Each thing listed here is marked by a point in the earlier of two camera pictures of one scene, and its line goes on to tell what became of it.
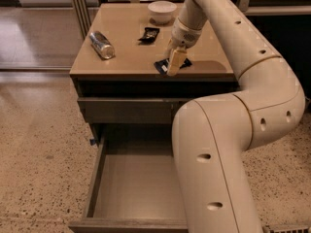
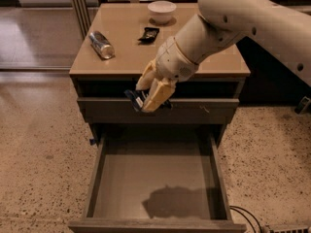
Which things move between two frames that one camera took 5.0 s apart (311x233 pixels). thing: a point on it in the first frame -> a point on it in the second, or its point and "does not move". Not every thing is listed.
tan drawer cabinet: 120,72 does not move
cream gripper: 184,34 -> 176,63
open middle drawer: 134,186 does not move
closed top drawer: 130,110 does not move
